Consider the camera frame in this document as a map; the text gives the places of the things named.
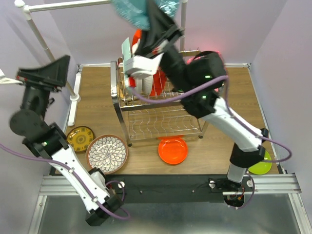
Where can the pink printed garment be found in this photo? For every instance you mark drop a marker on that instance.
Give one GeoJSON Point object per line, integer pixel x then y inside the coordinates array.
{"type": "Point", "coordinates": [207, 60]}

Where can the teal scalloped plate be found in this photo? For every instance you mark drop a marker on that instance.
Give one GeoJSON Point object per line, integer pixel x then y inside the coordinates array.
{"type": "Point", "coordinates": [135, 12]}

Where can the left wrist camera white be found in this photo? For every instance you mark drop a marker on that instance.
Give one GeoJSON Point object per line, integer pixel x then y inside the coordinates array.
{"type": "Point", "coordinates": [5, 80]}

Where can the white clothes rail frame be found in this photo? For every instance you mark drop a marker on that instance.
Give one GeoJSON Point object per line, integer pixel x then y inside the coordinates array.
{"type": "Point", "coordinates": [28, 10]}

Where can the cream plate blue swirl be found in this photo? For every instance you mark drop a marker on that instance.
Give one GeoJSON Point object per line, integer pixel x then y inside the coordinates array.
{"type": "Point", "coordinates": [135, 44]}

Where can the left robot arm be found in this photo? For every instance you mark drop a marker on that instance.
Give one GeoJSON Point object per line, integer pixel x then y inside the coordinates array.
{"type": "Point", "coordinates": [48, 143]}

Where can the mint rectangular plate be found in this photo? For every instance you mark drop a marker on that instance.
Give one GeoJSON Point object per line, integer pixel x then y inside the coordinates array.
{"type": "Point", "coordinates": [126, 55]}

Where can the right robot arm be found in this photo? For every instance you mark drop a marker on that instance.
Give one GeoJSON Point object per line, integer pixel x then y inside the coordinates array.
{"type": "Point", "coordinates": [198, 81]}

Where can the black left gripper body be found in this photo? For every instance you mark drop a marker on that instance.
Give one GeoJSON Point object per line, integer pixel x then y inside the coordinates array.
{"type": "Point", "coordinates": [34, 91]}

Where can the flower plate brown rim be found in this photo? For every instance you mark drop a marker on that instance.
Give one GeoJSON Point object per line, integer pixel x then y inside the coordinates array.
{"type": "Point", "coordinates": [147, 85]}
{"type": "Point", "coordinates": [107, 153]}

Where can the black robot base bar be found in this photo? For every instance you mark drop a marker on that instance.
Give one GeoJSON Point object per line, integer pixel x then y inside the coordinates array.
{"type": "Point", "coordinates": [178, 188]}

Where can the steel wire dish rack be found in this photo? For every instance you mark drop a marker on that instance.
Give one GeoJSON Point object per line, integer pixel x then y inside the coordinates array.
{"type": "Point", "coordinates": [141, 121]}

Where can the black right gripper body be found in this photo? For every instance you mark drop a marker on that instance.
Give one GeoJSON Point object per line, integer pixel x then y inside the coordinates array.
{"type": "Point", "coordinates": [160, 44]}

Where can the orange plastic plate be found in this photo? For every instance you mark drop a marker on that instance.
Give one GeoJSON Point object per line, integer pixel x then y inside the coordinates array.
{"type": "Point", "coordinates": [173, 150]}

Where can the orange garment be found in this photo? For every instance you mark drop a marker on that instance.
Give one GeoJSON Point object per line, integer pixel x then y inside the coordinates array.
{"type": "Point", "coordinates": [159, 77]}

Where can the lime green plate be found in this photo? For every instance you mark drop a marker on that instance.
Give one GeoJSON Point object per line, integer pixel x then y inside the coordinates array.
{"type": "Point", "coordinates": [260, 168]}

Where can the yellow patterned small plate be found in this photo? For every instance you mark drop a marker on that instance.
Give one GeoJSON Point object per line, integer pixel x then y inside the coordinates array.
{"type": "Point", "coordinates": [80, 138]}

